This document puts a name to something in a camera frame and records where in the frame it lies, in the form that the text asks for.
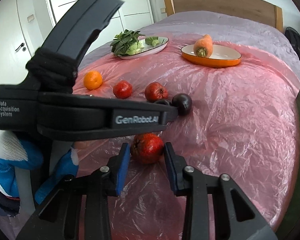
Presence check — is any orange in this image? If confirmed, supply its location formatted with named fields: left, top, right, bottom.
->
left=83, top=70, right=103, bottom=90

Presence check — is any red fruit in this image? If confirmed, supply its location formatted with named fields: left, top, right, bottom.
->
left=130, top=133, right=164, bottom=164
left=145, top=82, right=168, bottom=102
left=113, top=80, right=133, bottom=99

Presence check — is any dark plum back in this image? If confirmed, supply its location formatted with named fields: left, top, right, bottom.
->
left=155, top=99, right=171, bottom=106

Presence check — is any dark plum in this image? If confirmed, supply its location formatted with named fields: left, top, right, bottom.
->
left=155, top=99, right=171, bottom=106
left=171, top=93, right=192, bottom=116

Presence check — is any dark plum front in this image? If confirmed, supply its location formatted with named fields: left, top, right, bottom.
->
left=171, top=93, right=192, bottom=116

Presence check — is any left blue gloved hand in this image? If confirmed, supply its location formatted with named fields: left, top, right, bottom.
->
left=0, top=131, right=79, bottom=204

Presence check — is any pink plastic sheet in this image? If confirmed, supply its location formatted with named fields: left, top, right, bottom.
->
left=74, top=32, right=300, bottom=239

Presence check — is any green leafy vegetable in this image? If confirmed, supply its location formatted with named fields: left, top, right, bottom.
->
left=110, top=29, right=144, bottom=56

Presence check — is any grey patterned plate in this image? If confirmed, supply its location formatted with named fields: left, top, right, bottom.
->
left=116, top=36, right=169, bottom=60

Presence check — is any small bok choy piece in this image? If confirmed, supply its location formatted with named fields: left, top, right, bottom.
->
left=145, top=36, right=160, bottom=47

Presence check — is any white wardrobe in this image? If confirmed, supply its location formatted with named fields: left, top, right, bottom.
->
left=42, top=0, right=154, bottom=51

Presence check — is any orange oval dish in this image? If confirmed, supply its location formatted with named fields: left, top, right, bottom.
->
left=181, top=44, right=242, bottom=68

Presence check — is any carrot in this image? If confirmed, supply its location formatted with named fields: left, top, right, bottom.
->
left=193, top=34, right=213, bottom=58

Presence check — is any purple bedspread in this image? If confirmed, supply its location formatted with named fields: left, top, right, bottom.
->
left=74, top=11, right=300, bottom=96

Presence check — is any black backpack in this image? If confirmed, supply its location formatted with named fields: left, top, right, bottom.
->
left=285, top=27, right=300, bottom=60

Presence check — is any wooden headboard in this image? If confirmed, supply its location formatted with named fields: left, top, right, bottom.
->
left=164, top=0, right=283, bottom=32

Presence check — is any white door with handle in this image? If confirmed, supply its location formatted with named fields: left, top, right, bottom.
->
left=0, top=0, right=43, bottom=85

